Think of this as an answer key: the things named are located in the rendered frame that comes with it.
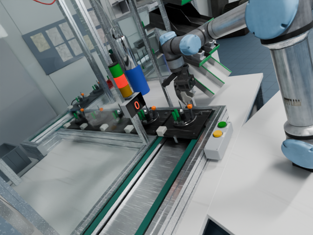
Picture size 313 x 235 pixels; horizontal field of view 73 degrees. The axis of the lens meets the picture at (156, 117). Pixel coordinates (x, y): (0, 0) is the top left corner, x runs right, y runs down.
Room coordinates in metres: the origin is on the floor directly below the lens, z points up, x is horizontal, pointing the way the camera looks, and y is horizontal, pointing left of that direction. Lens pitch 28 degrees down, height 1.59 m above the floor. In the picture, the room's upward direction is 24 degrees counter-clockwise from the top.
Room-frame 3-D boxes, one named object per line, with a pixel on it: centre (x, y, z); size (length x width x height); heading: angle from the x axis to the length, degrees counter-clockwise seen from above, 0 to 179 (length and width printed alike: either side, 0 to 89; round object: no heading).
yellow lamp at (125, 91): (0.94, 0.08, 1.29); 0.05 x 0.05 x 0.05
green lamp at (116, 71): (0.94, 0.08, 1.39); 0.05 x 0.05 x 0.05
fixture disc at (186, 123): (1.00, -0.14, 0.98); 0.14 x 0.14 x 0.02
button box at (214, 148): (0.79, -0.23, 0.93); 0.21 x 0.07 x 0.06; 136
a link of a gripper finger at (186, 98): (0.94, -0.17, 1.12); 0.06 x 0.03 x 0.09; 46
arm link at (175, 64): (0.96, -0.18, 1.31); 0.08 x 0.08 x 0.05
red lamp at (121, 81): (0.94, 0.08, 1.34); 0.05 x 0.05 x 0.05
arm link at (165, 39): (0.95, -0.18, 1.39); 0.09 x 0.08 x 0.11; 25
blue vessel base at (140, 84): (1.98, 0.03, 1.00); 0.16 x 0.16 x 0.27
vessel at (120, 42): (1.98, 0.03, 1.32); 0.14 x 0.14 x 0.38
